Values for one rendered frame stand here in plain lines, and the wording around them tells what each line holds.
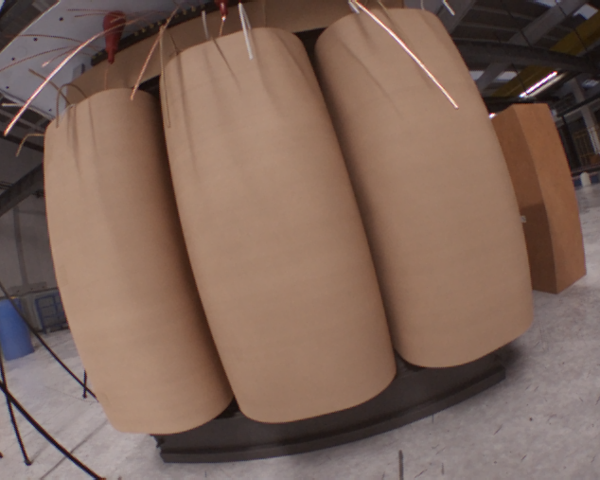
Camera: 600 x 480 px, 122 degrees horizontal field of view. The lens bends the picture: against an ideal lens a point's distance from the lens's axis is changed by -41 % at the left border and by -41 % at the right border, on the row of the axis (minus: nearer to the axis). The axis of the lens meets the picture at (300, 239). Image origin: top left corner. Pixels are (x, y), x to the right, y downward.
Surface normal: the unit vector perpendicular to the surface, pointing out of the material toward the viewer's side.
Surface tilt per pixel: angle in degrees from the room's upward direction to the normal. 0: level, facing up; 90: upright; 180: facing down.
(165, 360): 90
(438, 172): 90
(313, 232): 90
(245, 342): 90
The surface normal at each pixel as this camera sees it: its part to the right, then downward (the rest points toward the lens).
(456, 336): -0.33, 0.08
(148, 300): 0.57, -0.16
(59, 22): 0.26, 0.96
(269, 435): 0.00, -0.01
